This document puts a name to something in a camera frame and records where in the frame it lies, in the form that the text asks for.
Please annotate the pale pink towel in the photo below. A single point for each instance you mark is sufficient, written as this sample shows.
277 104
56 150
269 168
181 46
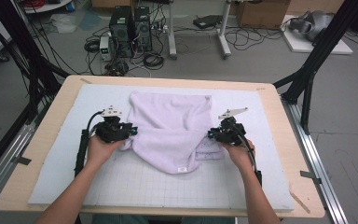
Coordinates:
167 124

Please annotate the low cardboard box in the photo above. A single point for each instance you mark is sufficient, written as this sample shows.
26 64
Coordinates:
112 3

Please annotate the black tape piece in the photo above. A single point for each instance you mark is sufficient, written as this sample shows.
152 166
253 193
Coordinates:
23 160

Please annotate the white round table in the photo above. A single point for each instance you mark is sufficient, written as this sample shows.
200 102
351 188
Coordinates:
46 6

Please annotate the grey tape piece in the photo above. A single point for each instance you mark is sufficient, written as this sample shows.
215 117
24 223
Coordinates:
309 175

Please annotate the person's right hand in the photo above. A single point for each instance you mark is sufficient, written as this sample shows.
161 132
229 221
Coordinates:
239 154

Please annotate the person's left hand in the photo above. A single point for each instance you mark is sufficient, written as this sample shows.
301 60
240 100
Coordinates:
102 152

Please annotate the grey rounded device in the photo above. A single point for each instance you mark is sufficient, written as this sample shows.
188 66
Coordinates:
313 23

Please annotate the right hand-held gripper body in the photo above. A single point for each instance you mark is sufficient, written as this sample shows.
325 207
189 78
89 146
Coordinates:
230 132

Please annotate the black computer tower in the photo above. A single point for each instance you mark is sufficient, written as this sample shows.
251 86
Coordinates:
121 28
143 29

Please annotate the large cardboard box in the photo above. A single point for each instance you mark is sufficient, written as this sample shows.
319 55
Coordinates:
262 14

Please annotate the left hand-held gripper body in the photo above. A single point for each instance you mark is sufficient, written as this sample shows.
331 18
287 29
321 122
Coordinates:
112 130

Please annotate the aluminium rail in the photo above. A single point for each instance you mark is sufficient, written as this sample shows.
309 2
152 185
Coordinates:
317 165
12 146

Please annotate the white stand leg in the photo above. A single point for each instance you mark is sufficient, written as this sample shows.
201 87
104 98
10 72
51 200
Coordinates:
223 37
172 34

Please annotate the clear plastic sheet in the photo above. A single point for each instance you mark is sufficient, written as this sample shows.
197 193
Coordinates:
63 24

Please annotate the black flat box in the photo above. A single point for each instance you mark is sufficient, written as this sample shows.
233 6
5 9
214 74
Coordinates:
206 21

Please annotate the thin wooden stick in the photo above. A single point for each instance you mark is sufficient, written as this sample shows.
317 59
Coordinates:
300 201

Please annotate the white grid mat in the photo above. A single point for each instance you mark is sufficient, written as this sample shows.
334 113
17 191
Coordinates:
59 161

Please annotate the white power supply unit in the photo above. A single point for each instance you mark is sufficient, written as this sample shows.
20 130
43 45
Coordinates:
105 48

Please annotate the white floor board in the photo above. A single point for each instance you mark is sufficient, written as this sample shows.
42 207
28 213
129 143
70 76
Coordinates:
301 46

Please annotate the blue roll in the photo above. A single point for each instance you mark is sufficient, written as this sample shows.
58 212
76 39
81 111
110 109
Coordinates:
70 6

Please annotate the black metal frame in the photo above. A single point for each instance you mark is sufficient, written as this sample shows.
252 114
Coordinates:
24 46
320 53

